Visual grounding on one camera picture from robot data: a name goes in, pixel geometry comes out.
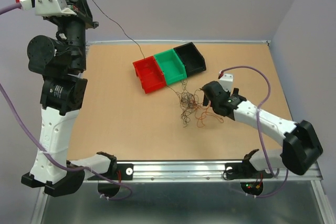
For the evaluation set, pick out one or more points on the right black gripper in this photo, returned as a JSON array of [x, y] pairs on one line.
[[205, 99]]

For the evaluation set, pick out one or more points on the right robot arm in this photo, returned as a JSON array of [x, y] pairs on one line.
[[299, 144]]

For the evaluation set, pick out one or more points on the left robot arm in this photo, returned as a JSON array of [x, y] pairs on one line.
[[60, 61]]

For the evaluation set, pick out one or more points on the black plastic bin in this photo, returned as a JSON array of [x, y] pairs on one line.
[[191, 58]]

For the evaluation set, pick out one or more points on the green plastic bin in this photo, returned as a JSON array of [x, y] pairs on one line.
[[171, 66]]

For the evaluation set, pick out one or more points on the red plastic bin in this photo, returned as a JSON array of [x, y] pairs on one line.
[[150, 74]]

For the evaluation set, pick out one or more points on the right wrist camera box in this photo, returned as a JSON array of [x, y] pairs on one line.
[[226, 80]]

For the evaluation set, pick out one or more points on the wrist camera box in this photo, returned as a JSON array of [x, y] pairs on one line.
[[226, 80], [48, 8]]

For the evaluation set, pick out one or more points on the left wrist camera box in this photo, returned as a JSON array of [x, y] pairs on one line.
[[48, 8]]

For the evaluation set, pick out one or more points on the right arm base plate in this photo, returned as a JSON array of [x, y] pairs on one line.
[[232, 171]]

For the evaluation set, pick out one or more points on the aluminium mounting rail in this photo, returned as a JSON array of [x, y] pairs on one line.
[[185, 171]]

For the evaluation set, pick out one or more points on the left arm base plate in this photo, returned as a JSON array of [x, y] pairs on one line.
[[126, 171]]

